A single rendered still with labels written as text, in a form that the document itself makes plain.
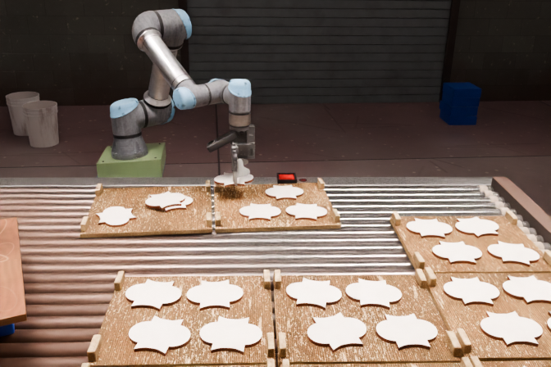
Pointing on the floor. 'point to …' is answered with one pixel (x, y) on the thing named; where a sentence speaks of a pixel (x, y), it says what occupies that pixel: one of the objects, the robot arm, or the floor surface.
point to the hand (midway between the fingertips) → (234, 178)
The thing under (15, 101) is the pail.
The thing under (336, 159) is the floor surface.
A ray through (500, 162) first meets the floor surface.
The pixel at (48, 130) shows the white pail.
